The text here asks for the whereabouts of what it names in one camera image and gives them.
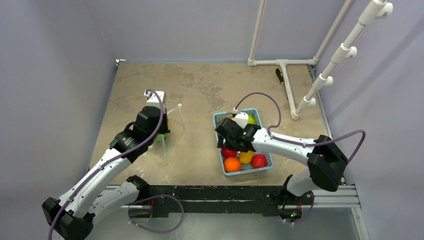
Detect red apple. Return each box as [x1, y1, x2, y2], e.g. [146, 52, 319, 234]
[221, 147, 238, 159]

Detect green fruit with black stripe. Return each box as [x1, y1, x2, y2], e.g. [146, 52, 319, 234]
[154, 133, 168, 143]

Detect orange fruit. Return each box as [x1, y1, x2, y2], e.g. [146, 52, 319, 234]
[223, 157, 242, 173]

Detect clear polka dot zip bag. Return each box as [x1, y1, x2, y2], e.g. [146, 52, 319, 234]
[148, 103, 186, 157]

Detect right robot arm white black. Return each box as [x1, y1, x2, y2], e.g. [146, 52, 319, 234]
[215, 118, 348, 204]

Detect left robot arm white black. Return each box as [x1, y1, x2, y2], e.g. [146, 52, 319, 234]
[42, 105, 170, 240]

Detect light blue plastic basket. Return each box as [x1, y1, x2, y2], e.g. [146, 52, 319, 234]
[213, 108, 274, 176]

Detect yellow-orange potato-like fruit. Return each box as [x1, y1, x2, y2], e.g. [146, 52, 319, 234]
[238, 151, 255, 165]

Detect green pear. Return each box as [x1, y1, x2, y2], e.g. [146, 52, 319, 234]
[247, 114, 257, 125]

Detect red textured strawberry fruit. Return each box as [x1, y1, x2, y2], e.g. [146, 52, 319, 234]
[250, 154, 268, 169]

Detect yellow black screwdriver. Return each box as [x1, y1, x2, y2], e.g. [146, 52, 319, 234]
[275, 68, 285, 85]

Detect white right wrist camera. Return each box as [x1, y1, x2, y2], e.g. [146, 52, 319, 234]
[234, 112, 248, 129]

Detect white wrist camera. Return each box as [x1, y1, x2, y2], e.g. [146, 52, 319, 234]
[144, 91, 167, 108]
[234, 112, 248, 129]

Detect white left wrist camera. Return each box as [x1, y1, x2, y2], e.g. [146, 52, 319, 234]
[144, 91, 167, 108]

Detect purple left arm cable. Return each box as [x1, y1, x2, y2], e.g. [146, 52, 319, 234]
[47, 88, 167, 240]

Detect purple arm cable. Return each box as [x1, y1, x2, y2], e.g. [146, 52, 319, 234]
[233, 92, 367, 167]
[47, 88, 167, 240]

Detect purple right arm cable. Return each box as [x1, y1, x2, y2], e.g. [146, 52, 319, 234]
[233, 92, 367, 167]

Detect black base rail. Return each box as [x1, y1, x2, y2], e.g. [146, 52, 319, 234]
[130, 185, 313, 218]

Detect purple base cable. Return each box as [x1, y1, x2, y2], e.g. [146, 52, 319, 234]
[127, 193, 185, 234]

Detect white PVC pipe frame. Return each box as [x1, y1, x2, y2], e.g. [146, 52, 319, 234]
[247, 0, 394, 120]

